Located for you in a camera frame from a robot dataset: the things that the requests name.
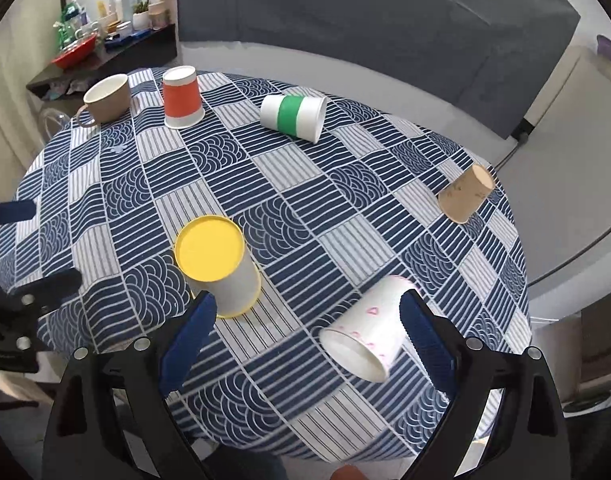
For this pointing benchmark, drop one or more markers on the white cup green band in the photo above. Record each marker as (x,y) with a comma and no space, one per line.
(301,117)

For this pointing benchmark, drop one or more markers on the dark grey sofa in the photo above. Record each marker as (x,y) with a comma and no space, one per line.
(489,58)

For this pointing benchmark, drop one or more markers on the white cup yellow rim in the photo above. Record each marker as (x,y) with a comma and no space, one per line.
(212,253)

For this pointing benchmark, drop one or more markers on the dark side shelf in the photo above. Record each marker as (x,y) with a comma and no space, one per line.
(156,49)

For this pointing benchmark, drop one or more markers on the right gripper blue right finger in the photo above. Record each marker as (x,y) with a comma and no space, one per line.
(438,360)

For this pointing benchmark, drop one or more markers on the brown paper cup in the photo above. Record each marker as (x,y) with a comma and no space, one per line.
(462,198)

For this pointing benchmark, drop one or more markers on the blue white patterned tablecloth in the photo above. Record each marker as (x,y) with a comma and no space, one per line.
(324,222)

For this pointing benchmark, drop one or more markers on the brown ceramic mug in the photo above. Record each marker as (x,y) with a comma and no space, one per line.
(106,101)

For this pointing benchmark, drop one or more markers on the red tray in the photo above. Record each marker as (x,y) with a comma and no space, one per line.
(76,52)

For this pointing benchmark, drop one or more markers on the white cup orange band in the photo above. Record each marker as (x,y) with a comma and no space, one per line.
(182,100)

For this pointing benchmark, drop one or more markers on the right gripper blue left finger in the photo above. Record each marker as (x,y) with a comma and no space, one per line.
(189,335)

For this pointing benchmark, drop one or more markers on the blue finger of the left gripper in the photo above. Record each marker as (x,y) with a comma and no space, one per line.
(17,211)

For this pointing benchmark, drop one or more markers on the white potted plant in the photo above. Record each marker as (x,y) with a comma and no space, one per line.
(140,16)

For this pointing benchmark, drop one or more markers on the white cup pink hearts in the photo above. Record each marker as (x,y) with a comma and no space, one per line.
(367,338)

